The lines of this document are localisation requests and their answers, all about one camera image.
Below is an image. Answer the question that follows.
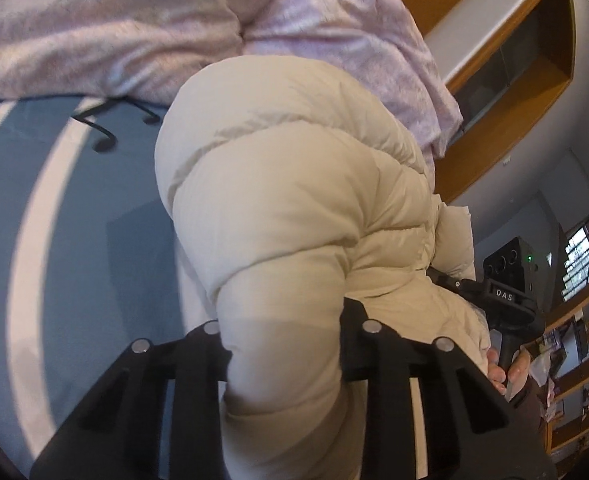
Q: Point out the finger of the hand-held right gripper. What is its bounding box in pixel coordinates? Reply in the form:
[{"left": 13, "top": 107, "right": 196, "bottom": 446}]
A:
[{"left": 427, "top": 267, "right": 479, "bottom": 302}]

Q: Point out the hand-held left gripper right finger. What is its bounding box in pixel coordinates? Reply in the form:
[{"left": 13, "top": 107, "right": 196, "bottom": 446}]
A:
[{"left": 343, "top": 297, "right": 558, "bottom": 480}]

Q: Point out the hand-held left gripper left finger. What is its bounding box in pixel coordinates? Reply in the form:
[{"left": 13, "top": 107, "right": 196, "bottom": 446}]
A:
[{"left": 29, "top": 319, "right": 233, "bottom": 480}]

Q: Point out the cream puffer jacket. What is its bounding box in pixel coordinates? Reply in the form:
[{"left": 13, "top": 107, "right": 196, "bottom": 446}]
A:
[{"left": 155, "top": 55, "right": 493, "bottom": 480}]

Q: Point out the person's right hand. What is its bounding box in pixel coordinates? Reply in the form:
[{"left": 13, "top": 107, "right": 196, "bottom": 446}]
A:
[{"left": 487, "top": 346, "right": 533, "bottom": 397}]

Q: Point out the small barred window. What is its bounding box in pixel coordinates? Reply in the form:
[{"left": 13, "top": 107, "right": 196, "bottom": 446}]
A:
[{"left": 559, "top": 214, "right": 589, "bottom": 303}]

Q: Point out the wooden bookshelf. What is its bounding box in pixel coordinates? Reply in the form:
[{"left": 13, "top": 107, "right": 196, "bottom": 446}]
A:
[{"left": 522, "top": 262, "right": 589, "bottom": 478}]

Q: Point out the wooden headboard shelf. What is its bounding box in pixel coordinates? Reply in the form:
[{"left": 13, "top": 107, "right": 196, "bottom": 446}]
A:
[{"left": 389, "top": 0, "right": 575, "bottom": 207}]

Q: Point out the blue white striped bed sheet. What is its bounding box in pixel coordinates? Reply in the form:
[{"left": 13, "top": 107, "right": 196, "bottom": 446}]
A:
[{"left": 0, "top": 95, "right": 225, "bottom": 476}]

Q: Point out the pink floral duvet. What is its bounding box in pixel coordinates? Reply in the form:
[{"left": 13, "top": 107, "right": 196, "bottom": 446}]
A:
[{"left": 0, "top": 0, "right": 465, "bottom": 196}]

